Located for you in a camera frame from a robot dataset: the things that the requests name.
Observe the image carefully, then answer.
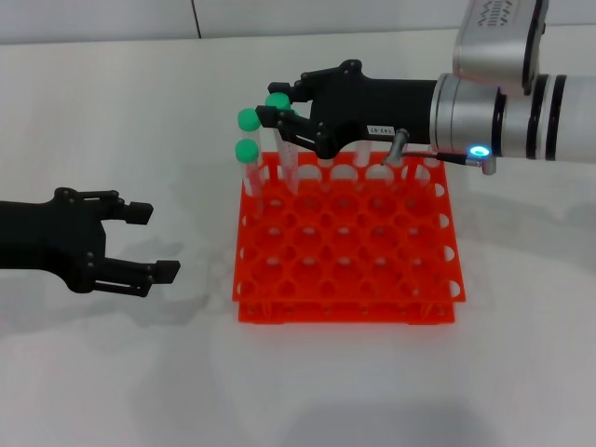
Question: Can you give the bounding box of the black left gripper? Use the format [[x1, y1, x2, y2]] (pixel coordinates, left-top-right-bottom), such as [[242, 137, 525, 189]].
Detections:
[[0, 187, 182, 299]]

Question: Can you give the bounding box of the orange plastic test tube rack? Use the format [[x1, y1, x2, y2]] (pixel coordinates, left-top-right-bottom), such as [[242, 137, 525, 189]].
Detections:
[[231, 151, 467, 326]]

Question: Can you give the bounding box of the grey metal right gripper plug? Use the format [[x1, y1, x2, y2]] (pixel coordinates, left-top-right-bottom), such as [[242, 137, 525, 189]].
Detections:
[[380, 129, 412, 168]]

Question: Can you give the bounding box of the dark right arm cable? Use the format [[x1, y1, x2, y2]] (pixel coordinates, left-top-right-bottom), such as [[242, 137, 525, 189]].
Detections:
[[400, 146, 497, 176]]

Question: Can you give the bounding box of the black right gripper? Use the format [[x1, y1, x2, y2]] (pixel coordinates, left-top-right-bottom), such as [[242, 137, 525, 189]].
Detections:
[[255, 59, 442, 158]]

